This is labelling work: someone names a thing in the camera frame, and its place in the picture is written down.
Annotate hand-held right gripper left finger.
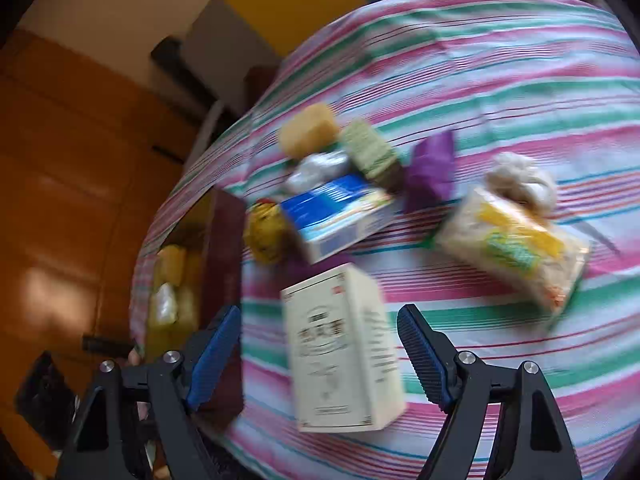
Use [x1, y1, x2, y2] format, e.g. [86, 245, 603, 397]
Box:
[55, 304, 243, 480]

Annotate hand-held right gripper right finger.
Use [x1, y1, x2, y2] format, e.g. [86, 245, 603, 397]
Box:
[396, 304, 583, 480]

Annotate white tea box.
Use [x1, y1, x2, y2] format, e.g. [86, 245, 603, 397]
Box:
[281, 262, 407, 433]

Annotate brown cardboard box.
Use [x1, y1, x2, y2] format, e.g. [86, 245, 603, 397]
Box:
[145, 189, 247, 426]

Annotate yellow snack packet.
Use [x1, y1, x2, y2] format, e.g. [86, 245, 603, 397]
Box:
[243, 197, 291, 265]

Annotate noodle packet with yellow label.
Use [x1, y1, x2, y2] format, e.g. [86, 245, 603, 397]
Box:
[436, 186, 591, 317]

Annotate blue and white box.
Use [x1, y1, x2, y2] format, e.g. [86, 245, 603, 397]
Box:
[280, 174, 398, 265]

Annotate white plastic bag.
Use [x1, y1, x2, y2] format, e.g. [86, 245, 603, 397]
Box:
[487, 151, 557, 216]

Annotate small white packet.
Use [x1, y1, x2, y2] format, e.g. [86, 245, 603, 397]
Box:
[152, 282, 180, 326]

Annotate pale yellow packet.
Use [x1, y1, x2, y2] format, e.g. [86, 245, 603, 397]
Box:
[159, 244, 189, 286]

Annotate black plastic bag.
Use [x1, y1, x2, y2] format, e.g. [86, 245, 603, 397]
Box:
[12, 350, 76, 451]

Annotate silver white packet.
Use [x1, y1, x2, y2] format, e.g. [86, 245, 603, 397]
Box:
[285, 150, 353, 196]

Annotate green box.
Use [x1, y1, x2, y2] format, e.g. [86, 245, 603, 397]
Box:
[340, 119, 405, 193]

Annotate yellow sponge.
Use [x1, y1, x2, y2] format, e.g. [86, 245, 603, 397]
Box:
[279, 103, 340, 158]

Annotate dark red bag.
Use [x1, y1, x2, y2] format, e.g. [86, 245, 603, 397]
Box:
[245, 66, 279, 111]

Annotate striped tablecloth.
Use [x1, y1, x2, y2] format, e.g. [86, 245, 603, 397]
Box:
[129, 0, 640, 480]

